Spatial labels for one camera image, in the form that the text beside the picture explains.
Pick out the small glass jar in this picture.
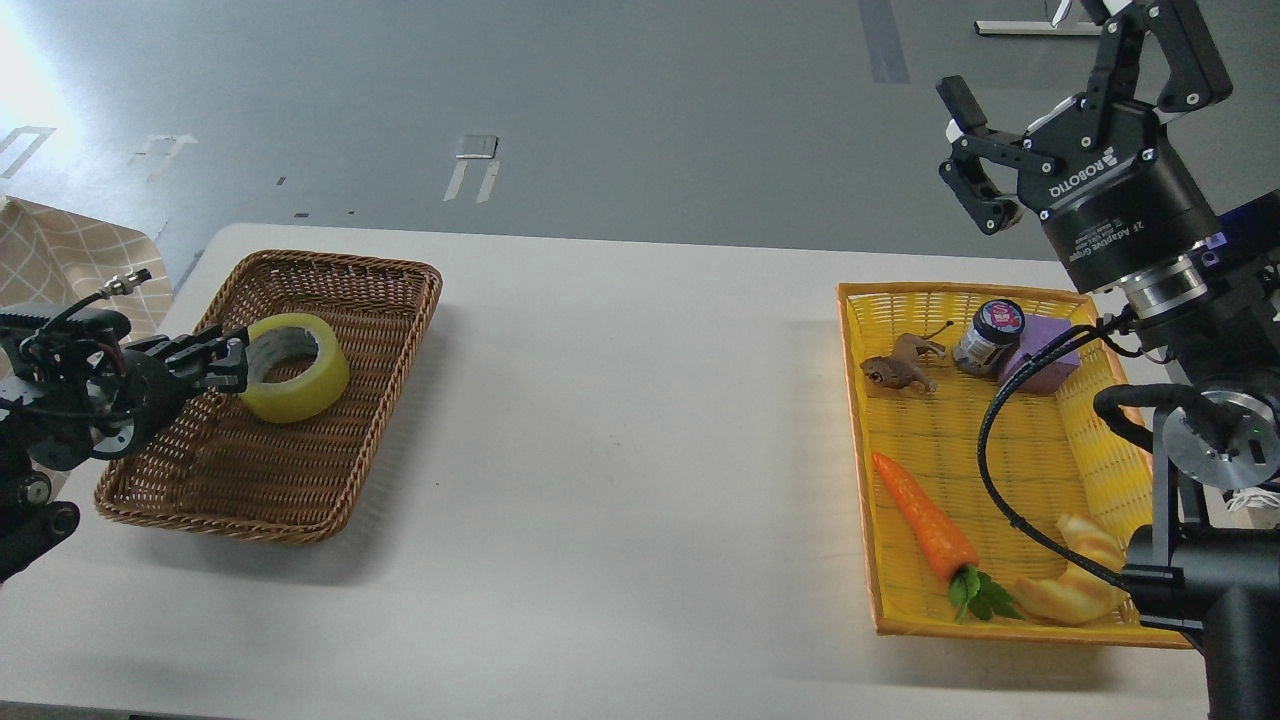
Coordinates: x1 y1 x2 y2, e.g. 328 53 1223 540
952 299 1027 377

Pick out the toy croissant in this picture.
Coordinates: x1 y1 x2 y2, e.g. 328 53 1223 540
1012 514 1126 626

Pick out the purple foam block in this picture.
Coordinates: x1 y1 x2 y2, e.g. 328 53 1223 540
998 315 1084 395

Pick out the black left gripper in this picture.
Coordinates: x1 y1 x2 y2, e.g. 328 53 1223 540
88 325 250 460

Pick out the yellow plastic basket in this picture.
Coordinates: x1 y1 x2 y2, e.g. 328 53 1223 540
836 282 1187 650

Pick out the beige checkered cloth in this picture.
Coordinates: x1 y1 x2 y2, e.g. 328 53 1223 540
1 196 174 337

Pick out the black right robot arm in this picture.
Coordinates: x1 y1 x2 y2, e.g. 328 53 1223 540
937 1 1279 719

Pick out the white metal stand base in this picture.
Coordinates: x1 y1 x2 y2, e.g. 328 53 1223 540
972 1 1100 38

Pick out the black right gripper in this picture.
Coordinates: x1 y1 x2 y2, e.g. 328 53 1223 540
934 1 1234 293

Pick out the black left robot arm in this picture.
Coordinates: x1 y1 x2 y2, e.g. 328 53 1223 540
1 268 250 579

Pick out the yellow tape roll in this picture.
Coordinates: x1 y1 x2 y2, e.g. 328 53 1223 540
239 313 349 424

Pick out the brown wicker basket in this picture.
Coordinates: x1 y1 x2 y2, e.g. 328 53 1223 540
93 250 443 544

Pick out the orange toy carrot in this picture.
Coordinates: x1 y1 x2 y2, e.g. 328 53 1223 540
870 452 1023 623

